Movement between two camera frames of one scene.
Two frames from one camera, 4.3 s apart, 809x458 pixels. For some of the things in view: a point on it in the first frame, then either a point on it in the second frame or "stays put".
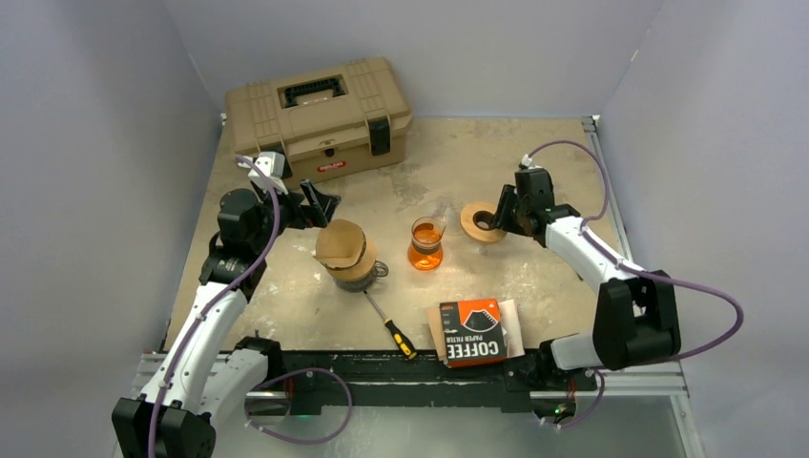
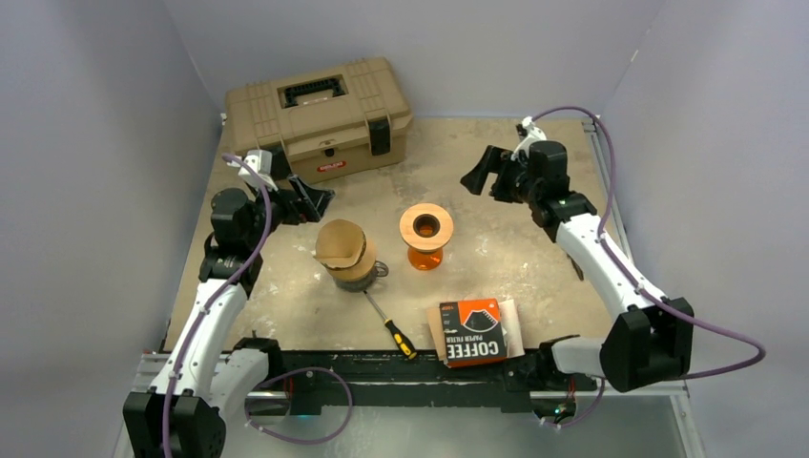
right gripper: [503, 218] -> [496, 160]
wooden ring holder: [476, 221] -> [421, 242]
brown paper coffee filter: [340, 243] stays put
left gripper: [317, 211] stays put
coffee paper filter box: [474, 331] stays put
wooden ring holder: [360, 269] stays put
